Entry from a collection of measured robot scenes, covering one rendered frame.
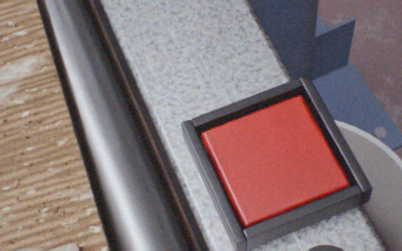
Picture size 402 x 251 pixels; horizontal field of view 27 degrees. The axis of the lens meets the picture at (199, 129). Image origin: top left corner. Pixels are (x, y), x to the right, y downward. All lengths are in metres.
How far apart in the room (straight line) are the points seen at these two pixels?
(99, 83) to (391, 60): 1.16
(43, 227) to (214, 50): 0.15
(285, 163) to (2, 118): 0.15
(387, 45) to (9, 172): 1.24
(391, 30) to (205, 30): 1.16
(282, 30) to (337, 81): 0.37
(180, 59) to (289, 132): 0.08
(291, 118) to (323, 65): 1.08
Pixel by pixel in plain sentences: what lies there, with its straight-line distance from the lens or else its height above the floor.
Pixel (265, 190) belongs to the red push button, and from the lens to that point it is 0.44.
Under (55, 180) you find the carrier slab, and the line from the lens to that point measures 0.44.
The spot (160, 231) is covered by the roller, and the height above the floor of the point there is 0.92.
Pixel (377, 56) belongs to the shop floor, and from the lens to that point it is 1.61.
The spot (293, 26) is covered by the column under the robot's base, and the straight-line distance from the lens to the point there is 1.21.
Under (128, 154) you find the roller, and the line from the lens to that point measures 0.46.
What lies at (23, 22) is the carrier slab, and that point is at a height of 0.94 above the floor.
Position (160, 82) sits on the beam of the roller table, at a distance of 0.49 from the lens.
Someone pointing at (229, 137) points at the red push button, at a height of 0.93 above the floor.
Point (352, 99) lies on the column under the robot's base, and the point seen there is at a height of 0.01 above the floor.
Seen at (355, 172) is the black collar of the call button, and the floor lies 0.93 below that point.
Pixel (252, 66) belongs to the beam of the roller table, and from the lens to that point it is 0.49.
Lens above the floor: 1.32
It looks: 61 degrees down
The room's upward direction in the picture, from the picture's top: 7 degrees counter-clockwise
